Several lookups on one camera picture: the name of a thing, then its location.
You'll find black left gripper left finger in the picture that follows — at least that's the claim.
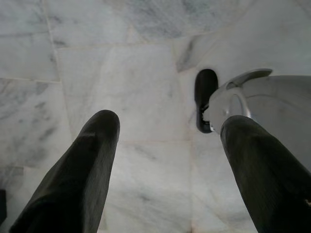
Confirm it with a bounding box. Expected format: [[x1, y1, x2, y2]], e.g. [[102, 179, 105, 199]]
[[9, 109, 121, 233]]

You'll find silver robot leg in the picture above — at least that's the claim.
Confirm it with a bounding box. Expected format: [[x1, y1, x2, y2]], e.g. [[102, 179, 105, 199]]
[[208, 68, 311, 168]]

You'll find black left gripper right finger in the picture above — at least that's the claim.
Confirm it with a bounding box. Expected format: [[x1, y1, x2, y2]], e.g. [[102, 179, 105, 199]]
[[220, 115, 311, 233]]

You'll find black robot foot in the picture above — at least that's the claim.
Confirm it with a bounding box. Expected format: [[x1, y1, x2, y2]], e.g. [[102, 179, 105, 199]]
[[194, 69, 219, 133]]

